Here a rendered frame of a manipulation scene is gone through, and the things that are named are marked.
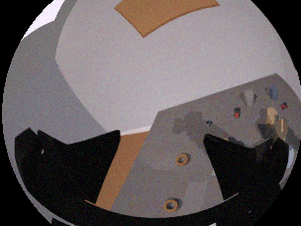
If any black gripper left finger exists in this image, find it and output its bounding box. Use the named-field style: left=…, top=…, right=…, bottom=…
left=37, top=129, right=122, bottom=204

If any red toy truck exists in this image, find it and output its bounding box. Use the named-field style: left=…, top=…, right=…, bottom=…
left=234, top=106, right=241, bottom=118
left=281, top=102, right=288, bottom=109

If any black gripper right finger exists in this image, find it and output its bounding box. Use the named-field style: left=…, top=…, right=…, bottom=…
left=203, top=134, right=273, bottom=200

